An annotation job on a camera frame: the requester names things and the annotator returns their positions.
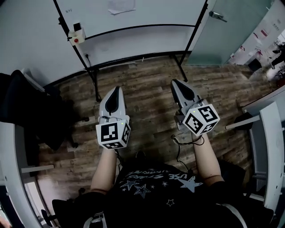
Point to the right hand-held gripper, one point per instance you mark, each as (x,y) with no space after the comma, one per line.
(200,121)

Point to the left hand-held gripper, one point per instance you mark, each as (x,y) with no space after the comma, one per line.
(112,133)

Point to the black framed whiteboard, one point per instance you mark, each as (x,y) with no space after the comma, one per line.
(144,15)

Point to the white sheet of paper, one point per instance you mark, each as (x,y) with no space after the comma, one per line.
(121,6)

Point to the person's right forearm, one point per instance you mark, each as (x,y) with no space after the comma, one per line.
(208,160)

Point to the person's left forearm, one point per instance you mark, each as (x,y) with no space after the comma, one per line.
(104,169)

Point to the person's dark shoe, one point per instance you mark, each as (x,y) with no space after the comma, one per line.
(140,154)

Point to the frosted glass door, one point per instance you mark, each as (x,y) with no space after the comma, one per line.
(227,42)

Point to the black waste bin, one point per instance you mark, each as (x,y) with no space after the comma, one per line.
(254,65)

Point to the white eraser holder box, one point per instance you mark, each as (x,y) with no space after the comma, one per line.
(78,34)

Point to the black office chair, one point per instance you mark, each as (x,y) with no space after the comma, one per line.
(29,104)

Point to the white desk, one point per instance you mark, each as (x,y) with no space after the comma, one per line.
(270,142)
(13,169)

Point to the person's black star shirt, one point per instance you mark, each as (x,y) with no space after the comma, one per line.
(167,200)

